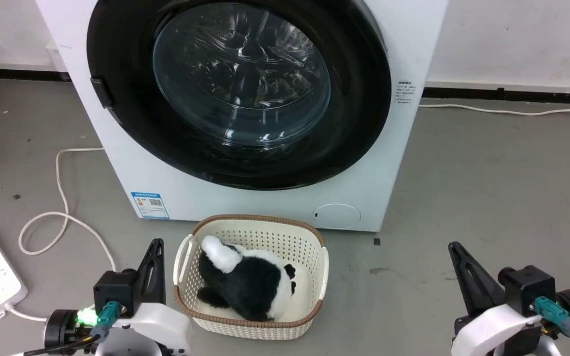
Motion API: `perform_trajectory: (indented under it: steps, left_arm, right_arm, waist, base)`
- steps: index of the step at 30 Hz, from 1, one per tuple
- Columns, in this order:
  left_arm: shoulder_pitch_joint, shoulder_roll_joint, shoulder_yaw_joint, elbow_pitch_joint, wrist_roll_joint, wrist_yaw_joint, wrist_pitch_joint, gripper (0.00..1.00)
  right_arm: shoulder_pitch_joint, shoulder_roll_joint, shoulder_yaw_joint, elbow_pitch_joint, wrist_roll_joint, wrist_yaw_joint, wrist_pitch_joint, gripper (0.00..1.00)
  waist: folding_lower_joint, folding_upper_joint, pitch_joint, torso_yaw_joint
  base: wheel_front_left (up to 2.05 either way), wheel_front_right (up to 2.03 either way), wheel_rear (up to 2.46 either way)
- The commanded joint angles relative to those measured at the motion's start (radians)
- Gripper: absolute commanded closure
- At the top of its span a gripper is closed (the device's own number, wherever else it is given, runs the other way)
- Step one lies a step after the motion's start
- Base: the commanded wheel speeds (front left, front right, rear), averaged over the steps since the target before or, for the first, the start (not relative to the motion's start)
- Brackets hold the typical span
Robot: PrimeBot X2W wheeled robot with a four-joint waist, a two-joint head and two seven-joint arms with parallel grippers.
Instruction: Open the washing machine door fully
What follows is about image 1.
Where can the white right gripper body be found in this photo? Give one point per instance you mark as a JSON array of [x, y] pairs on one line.
[[493, 331]]

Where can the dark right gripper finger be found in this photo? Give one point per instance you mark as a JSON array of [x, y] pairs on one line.
[[488, 284], [465, 284]]

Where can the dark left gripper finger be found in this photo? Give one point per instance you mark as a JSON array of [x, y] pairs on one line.
[[144, 279], [160, 277]]

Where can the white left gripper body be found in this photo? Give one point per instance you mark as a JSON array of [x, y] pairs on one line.
[[159, 326]]

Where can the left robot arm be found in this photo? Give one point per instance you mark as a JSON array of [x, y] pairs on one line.
[[60, 329]]

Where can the white washing machine body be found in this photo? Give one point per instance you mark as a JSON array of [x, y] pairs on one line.
[[131, 163]]

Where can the black round washer door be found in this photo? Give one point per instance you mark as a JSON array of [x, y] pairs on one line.
[[121, 44]]

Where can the blue energy label sticker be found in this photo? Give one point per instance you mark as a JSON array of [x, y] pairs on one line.
[[150, 205]]

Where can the black and white panda plush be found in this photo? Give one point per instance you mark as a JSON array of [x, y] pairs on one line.
[[253, 282]]

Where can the cream laundry basket brown rim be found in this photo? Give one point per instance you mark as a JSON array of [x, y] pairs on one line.
[[285, 242]]

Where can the round white filter cover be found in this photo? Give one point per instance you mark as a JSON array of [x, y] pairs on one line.
[[337, 216]]

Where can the small printed text sticker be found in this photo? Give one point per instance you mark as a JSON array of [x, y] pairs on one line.
[[405, 92]]

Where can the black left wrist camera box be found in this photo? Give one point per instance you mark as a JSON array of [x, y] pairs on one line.
[[114, 289]]

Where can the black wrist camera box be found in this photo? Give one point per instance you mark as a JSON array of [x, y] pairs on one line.
[[530, 287], [114, 289]]

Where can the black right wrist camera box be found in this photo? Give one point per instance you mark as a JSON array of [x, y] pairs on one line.
[[530, 287]]

